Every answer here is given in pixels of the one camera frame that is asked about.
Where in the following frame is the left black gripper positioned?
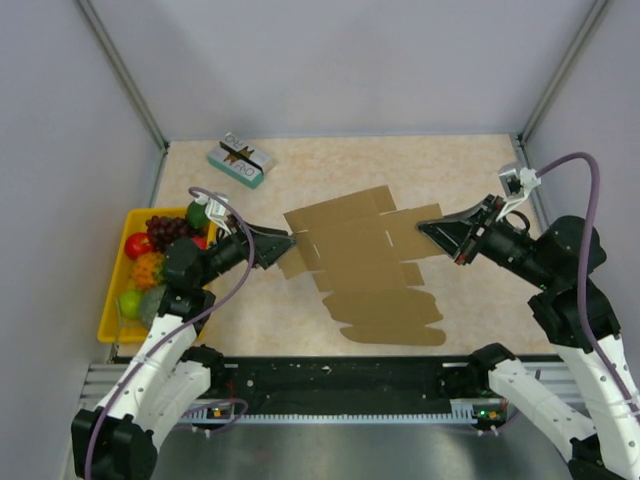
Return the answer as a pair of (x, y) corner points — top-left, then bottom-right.
(196, 212), (297, 287)

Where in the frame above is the red tomato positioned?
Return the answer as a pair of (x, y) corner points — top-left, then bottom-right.
(191, 237), (208, 250)

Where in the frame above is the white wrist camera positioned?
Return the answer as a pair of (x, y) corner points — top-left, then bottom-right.
(195, 193), (231, 234)
(497, 163), (541, 220)

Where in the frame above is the white teal printed carton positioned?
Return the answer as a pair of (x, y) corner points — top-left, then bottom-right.
(207, 132), (276, 189)

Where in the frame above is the orange bumpy fruit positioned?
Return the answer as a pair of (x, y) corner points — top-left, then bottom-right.
(130, 252), (165, 291)

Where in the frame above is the yellow plastic tray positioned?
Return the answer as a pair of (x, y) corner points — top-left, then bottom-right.
(97, 207), (216, 344)

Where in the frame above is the dark purple grape bunch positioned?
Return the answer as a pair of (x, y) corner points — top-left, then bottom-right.
(145, 216), (192, 253)

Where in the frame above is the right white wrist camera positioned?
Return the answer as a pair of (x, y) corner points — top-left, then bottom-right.
(497, 163), (541, 220)

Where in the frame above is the brown cardboard box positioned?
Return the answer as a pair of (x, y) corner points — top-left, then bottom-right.
(278, 186), (446, 347)

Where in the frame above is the grey slotted cable duct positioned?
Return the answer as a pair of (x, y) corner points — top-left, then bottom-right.
(99, 399), (501, 426)

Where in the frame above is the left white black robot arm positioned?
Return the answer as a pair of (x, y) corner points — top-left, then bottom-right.
(71, 222), (296, 479)

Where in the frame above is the green melon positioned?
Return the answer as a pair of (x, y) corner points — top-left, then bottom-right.
(138, 285), (166, 329)

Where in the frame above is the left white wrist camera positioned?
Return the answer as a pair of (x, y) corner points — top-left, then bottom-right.
(195, 193), (231, 234)

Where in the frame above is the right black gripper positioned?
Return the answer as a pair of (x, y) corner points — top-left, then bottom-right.
(415, 192), (555, 287)

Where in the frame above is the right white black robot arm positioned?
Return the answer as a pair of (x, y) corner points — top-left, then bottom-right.
(416, 195), (639, 479)

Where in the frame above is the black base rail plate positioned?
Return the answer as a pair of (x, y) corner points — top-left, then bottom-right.
(199, 356), (498, 417)

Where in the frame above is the green avocado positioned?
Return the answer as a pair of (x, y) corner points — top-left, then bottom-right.
(185, 201), (209, 229)

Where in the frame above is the green lime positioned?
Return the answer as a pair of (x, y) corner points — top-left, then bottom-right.
(117, 289), (144, 319)

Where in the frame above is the red apple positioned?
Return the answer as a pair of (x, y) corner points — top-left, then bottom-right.
(124, 232), (154, 260)

